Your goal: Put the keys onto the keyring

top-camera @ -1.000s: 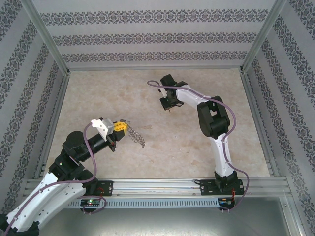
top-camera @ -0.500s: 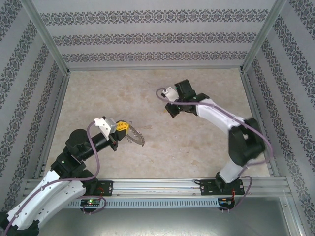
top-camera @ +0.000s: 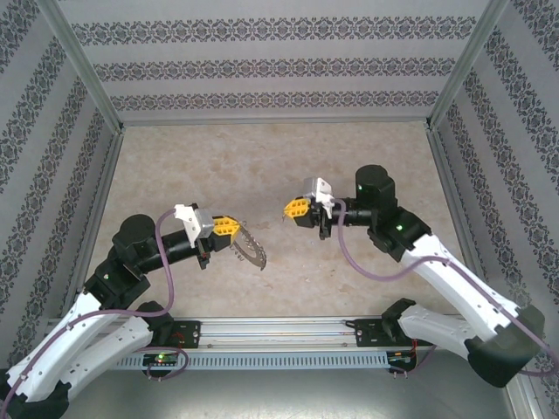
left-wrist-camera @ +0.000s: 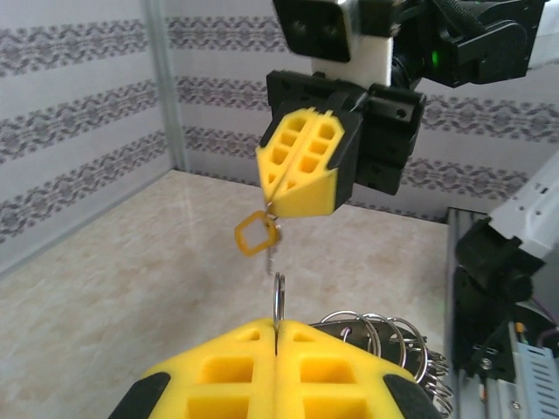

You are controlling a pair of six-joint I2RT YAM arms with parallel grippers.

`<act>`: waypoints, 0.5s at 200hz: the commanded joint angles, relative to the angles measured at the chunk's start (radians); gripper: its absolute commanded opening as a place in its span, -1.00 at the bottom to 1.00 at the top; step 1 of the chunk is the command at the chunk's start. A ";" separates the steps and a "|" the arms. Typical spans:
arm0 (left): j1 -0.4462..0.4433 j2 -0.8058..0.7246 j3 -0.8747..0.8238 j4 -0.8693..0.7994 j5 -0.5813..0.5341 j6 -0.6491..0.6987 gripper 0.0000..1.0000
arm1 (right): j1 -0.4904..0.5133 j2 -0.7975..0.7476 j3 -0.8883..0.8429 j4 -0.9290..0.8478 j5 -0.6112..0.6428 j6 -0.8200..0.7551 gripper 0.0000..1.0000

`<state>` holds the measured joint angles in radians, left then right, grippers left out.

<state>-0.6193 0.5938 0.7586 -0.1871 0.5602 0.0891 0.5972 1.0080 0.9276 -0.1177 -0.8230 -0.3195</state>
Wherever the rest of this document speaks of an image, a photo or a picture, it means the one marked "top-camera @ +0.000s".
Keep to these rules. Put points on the small key with orange loop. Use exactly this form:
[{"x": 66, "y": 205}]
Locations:
[{"x": 285, "y": 216}]

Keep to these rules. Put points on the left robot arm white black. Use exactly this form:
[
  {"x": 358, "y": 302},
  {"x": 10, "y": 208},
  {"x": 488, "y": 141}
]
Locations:
[{"x": 43, "y": 362}]

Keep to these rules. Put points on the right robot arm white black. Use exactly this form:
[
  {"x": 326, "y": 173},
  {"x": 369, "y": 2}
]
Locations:
[{"x": 458, "y": 283}]

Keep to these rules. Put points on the left circuit board green light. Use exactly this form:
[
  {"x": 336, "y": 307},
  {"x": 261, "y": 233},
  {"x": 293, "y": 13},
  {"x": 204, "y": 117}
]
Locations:
[{"x": 160, "y": 359}]

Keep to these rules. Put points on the right circuit board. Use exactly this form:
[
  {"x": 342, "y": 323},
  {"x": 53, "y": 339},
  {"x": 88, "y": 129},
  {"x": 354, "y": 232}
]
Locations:
[{"x": 401, "y": 357}]

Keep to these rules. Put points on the steel sheet panel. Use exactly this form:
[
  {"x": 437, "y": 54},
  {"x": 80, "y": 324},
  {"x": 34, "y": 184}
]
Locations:
[{"x": 279, "y": 395}]

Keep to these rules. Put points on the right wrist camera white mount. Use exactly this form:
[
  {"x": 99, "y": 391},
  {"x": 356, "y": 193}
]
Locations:
[{"x": 316, "y": 188}]

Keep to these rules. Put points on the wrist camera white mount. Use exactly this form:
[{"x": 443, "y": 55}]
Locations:
[
  {"x": 316, "y": 188},
  {"x": 190, "y": 218}
]

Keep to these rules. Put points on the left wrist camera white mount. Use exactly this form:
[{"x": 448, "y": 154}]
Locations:
[{"x": 190, "y": 218}]

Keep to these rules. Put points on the aluminium left side rail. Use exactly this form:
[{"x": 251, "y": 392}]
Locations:
[{"x": 102, "y": 201}]

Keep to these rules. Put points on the aluminium right side rail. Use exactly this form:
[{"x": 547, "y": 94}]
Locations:
[{"x": 454, "y": 196}]

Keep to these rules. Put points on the aluminium back frame bar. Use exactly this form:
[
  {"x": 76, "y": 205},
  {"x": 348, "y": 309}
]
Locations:
[{"x": 275, "y": 122}]

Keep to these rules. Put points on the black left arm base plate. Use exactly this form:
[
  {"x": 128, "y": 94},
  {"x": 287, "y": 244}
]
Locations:
[{"x": 190, "y": 334}]

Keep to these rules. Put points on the aluminium mounting rail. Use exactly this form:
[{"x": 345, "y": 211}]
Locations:
[{"x": 279, "y": 331}]

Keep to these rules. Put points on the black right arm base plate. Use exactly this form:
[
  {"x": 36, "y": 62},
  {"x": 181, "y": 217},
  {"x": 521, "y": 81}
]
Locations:
[{"x": 369, "y": 334}]

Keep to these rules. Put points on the aluminium right corner post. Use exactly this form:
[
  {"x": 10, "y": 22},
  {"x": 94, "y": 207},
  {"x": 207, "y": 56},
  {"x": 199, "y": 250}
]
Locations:
[{"x": 467, "y": 65}]

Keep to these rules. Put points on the aluminium corner post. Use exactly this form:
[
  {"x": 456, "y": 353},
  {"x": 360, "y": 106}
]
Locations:
[
  {"x": 83, "y": 65},
  {"x": 467, "y": 65}
]

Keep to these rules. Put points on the aluminium left corner post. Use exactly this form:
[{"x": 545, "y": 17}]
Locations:
[{"x": 83, "y": 65}]

